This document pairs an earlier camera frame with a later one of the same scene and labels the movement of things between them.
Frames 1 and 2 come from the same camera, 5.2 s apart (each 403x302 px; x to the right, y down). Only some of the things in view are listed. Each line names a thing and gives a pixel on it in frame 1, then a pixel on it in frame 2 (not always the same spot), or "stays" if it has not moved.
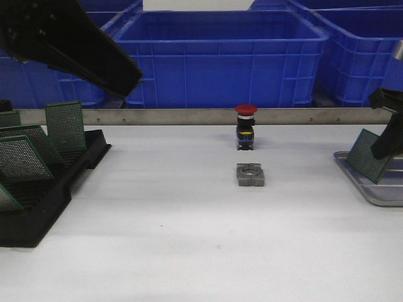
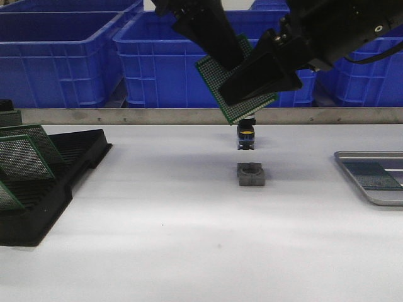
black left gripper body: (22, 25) to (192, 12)
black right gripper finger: (391, 139) to (270, 68)
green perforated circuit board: (65, 125) to (214, 75)
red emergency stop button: (245, 126) stays
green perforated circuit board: (19, 158) stays
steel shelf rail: (96, 117) stays
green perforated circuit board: (7, 202) stays
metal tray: (388, 192) stays
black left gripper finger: (69, 39) to (209, 27)
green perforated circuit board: (10, 118) stays
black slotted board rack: (42, 201) stays
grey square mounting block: (250, 174) stays
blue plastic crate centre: (223, 58) stays
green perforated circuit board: (361, 156) to (372, 175)
